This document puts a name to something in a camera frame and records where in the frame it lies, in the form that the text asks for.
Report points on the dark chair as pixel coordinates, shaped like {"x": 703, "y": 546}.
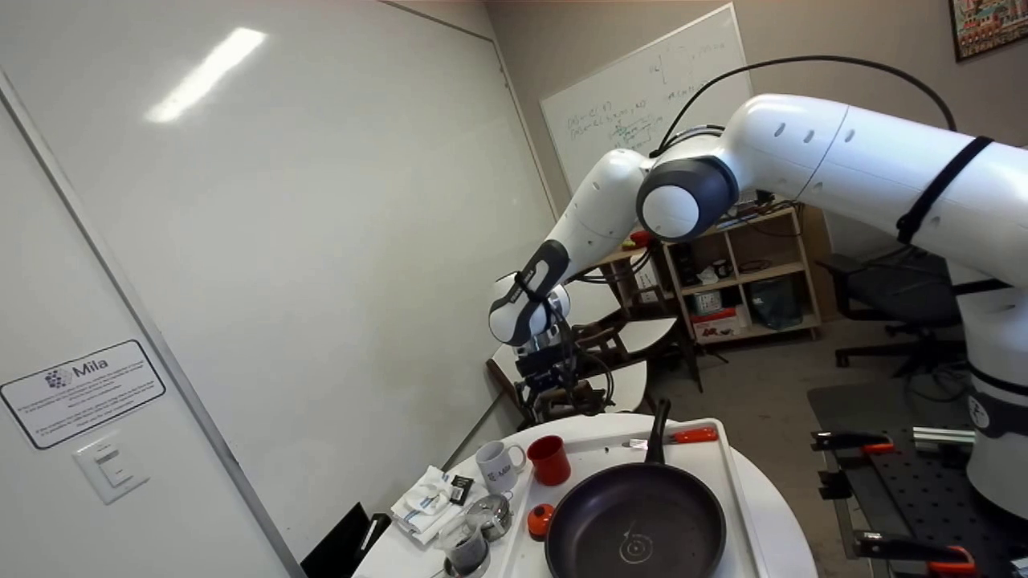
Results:
{"x": 912, "y": 295}

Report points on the small orange round object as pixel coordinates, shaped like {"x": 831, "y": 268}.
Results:
{"x": 541, "y": 522}

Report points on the large wall whiteboard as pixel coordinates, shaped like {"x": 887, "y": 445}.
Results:
{"x": 308, "y": 202}

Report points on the orange black clamp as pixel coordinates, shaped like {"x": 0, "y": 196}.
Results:
{"x": 910, "y": 510}

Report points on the orange red cup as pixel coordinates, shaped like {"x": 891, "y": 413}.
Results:
{"x": 549, "y": 463}

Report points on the small metal cup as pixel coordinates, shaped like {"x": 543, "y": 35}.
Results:
{"x": 467, "y": 558}

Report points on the orange handled knife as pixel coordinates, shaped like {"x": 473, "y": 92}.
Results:
{"x": 694, "y": 435}

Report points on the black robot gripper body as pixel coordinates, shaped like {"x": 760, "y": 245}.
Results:
{"x": 559, "y": 377}

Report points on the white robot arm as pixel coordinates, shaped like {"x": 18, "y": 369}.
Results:
{"x": 948, "y": 195}

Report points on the wooden shelf unit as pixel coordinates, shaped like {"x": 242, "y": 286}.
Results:
{"x": 740, "y": 280}

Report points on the black frying pan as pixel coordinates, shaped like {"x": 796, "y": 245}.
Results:
{"x": 638, "y": 522}

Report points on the wall notice sign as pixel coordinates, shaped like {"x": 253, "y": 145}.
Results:
{"x": 80, "y": 393}

